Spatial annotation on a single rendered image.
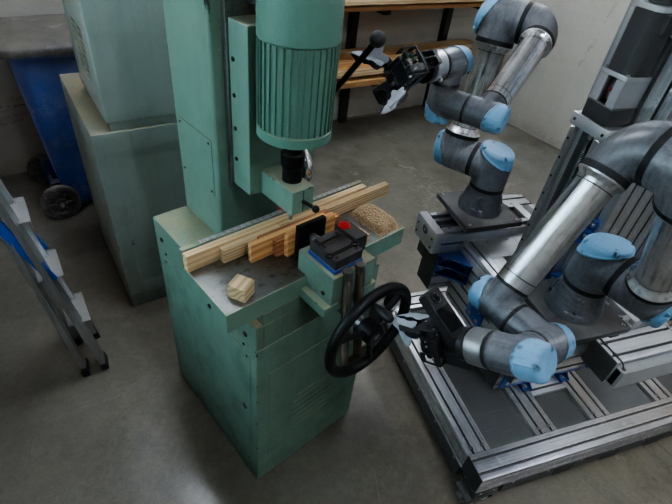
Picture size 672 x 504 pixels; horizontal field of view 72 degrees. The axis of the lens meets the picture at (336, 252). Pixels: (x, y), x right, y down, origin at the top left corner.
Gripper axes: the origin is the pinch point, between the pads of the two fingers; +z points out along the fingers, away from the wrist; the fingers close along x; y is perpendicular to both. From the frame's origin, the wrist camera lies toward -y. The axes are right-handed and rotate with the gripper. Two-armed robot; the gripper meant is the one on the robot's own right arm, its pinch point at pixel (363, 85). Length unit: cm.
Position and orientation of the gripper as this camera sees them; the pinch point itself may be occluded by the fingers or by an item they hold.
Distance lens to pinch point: 111.1
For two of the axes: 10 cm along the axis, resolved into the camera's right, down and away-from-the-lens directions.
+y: 5.0, -2.6, -8.3
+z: -7.5, 3.6, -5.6
